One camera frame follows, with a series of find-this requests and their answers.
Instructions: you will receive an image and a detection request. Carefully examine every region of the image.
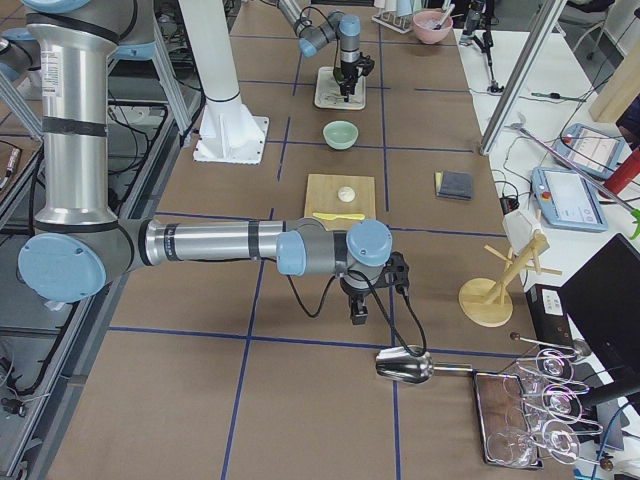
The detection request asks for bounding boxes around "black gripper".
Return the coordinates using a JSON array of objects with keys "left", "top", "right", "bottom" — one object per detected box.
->
[
  {"left": 338, "top": 60, "right": 360, "bottom": 102},
  {"left": 340, "top": 273, "right": 372, "bottom": 325}
]

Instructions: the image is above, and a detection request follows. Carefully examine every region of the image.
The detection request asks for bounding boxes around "white steamed bun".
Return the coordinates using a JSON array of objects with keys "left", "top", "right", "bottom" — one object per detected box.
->
[{"left": 337, "top": 186, "right": 356, "bottom": 203}]

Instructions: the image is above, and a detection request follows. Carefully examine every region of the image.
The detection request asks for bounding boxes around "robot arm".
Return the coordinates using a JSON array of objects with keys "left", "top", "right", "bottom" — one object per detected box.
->
[
  {"left": 275, "top": 0, "right": 374, "bottom": 102},
  {"left": 18, "top": 1, "right": 393, "bottom": 325}
]

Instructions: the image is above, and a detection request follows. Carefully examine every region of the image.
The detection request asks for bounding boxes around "light green bowl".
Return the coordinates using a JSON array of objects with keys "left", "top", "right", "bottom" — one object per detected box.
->
[{"left": 322, "top": 120, "right": 359, "bottom": 150}]

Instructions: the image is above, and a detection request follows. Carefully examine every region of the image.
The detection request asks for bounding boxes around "pink bowl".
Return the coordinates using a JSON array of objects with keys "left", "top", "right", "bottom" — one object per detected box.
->
[{"left": 412, "top": 10, "right": 453, "bottom": 45}]

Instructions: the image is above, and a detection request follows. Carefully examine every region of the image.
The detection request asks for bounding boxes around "green avocado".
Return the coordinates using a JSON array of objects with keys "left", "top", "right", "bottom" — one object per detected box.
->
[{"left": 333, "top": 67, "right": 344, "bottom": 84}]

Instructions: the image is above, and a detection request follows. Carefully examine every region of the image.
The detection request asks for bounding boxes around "beige bear serving tray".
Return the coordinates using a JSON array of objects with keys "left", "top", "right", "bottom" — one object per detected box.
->
[{"left": 314, "top": 66, "right": 366, "bottom": 111}]

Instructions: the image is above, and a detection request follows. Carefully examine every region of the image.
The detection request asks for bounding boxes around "metal scoop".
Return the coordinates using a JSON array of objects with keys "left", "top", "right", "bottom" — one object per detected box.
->
[{"left": 375, "top": 345, "right": 474, "bottom": 384}]

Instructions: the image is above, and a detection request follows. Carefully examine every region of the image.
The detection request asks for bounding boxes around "dish rack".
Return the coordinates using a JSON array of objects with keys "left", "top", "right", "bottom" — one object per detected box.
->
[{"left": 371, "top": 0, "right": 414, "bottom": 34}]

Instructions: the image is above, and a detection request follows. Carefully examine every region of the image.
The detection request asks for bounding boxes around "yellow plastic knife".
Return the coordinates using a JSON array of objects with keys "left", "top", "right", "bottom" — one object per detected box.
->
[{"left": 312, "top": 212, "right": 366, "bottom": 221}]

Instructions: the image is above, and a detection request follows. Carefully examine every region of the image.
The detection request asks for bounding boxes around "wooden cutting board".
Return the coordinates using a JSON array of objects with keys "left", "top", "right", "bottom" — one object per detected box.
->
[{"left": 304, "top": 174, "right": 377, "bottom": 230}]

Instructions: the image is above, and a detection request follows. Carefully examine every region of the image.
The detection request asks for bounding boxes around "wooden mug tree stand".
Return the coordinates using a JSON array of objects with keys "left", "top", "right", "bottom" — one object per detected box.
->
[{"left": 458, "top": 229, "right": 562, "bottom": 328}]

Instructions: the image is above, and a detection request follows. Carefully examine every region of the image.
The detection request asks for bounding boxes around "grey folded cloth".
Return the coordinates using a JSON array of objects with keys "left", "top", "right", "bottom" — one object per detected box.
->
[{"left": 434, "top": 170, "right": 473, "bottom": 200}]

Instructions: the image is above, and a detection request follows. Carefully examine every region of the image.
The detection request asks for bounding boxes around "black glass rack tray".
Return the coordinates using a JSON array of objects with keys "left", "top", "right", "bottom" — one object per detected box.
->
[{"left": 472, "top": 371, "right": 544, "bottom": 471}]

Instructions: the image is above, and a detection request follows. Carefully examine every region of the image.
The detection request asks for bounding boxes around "wine glass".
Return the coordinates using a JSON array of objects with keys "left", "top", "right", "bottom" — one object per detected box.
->
[{"left": 486, "top": 427, "right": 542, "bottom": 469}]

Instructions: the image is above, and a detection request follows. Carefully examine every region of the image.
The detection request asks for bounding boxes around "blue teach pendant near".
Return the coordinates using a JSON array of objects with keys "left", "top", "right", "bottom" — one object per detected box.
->
[{"left": 531, "top": 167, "right": 608, "bottom": 232}]

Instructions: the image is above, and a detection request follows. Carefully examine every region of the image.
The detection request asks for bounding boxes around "blue teach pendant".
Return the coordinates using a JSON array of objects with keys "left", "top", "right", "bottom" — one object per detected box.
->
[
  {"left": 531, "top": 167, "right": 608, "bottom": 232},
  {"left": 560, "top": 123, "right": 624, "bottom": 180}
]

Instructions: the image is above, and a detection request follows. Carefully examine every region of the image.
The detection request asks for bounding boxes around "black monitor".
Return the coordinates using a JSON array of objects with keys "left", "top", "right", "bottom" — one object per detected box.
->
[{"left": 560, "top": 234, "right": 640, "bottom": 372}]

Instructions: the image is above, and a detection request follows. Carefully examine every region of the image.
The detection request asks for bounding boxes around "blue teach pendant far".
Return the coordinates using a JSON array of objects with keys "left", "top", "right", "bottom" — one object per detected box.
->
[{"left": 560, "top": 123, "right": 624, "bottom": 180}]

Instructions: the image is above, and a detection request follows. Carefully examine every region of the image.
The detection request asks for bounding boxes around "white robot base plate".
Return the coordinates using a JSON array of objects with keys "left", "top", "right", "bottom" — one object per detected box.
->
[{"left": 193, "top": 101, "right": 269, "bottom": 165}]

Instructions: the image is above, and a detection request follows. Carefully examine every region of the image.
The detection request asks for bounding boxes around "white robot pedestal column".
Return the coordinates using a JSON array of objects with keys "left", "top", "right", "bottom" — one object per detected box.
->
[{"left": 179, "top": 0, "right": 240, "bottom": 103}]

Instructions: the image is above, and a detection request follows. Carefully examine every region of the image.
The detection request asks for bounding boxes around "aluminium frame post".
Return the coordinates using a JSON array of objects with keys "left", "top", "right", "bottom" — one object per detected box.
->
[{"left": 479, "top": 0, "right": 567, "bottom": 156}]

